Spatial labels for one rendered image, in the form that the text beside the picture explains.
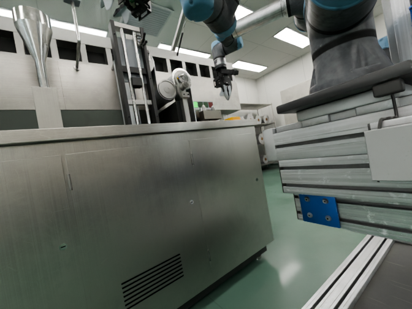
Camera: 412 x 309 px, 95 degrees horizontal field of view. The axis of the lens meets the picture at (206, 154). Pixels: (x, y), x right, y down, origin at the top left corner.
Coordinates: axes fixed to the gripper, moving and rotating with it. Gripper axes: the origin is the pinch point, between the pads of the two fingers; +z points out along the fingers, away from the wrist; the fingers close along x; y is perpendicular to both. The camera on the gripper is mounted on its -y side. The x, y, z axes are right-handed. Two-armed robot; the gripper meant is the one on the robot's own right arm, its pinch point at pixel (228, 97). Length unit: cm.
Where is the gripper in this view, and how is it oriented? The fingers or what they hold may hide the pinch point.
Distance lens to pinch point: 122.1
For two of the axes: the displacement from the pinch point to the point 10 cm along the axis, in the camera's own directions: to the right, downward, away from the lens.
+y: -5.9, 1.0, 8.0
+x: -7.9, 1.4, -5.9
